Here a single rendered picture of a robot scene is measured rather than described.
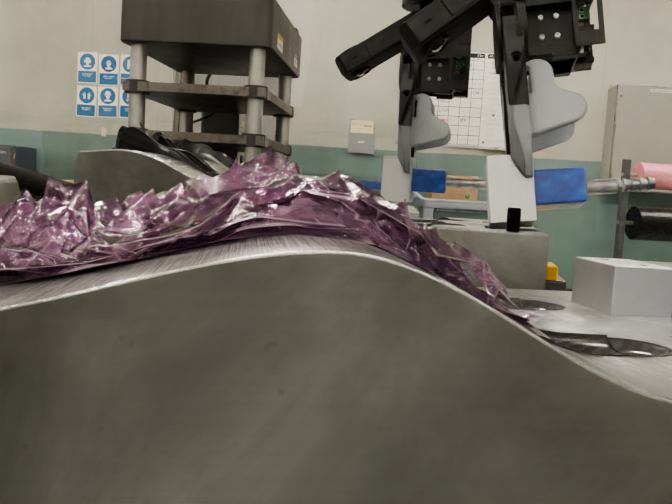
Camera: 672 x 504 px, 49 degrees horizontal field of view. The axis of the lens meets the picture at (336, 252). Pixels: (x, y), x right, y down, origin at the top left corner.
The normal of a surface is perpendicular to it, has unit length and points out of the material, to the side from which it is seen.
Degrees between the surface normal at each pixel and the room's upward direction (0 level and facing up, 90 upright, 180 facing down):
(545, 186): 82
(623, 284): 90
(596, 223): 90
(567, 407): 90
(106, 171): 90
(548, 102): 71
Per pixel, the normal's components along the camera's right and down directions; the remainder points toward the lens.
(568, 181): -0.18, -0.07
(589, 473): 0.11, 0.10
